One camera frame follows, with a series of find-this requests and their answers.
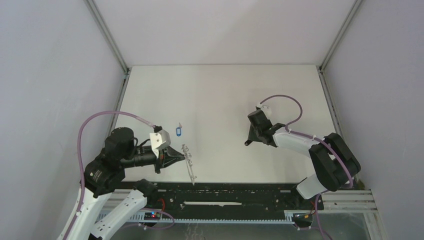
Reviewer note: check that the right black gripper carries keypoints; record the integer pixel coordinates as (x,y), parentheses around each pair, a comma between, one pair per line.
(251,136)

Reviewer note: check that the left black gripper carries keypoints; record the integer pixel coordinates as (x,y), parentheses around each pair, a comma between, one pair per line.
(172,156)

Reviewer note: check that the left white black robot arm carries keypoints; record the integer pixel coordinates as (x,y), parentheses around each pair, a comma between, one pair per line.
(102,176)

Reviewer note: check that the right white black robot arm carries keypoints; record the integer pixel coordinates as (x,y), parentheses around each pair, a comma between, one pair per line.
(334,163)

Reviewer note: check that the key with blue tag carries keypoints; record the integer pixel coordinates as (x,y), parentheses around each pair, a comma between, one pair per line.
(178,130)

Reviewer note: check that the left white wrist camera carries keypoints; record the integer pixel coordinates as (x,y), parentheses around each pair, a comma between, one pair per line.
(159,141)

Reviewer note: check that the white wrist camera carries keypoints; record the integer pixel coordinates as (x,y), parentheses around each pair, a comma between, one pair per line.
(159,141)
(265,109)

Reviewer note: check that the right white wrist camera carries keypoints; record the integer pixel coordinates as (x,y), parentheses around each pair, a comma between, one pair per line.
(265,109)

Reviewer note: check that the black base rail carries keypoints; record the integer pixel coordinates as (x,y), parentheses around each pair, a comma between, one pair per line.
(239,201)

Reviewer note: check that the grey cable duct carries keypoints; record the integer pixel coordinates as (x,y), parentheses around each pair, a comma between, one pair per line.
(141,217)

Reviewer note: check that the left aluminium frame post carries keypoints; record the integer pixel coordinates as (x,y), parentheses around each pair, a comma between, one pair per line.
(107,34)

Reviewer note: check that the aluminium frame post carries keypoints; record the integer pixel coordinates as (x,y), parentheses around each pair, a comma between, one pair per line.
(107,34)
(340,34)

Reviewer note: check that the right aluminium frame post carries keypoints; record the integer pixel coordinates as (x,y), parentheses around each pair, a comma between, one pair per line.
(340,34)

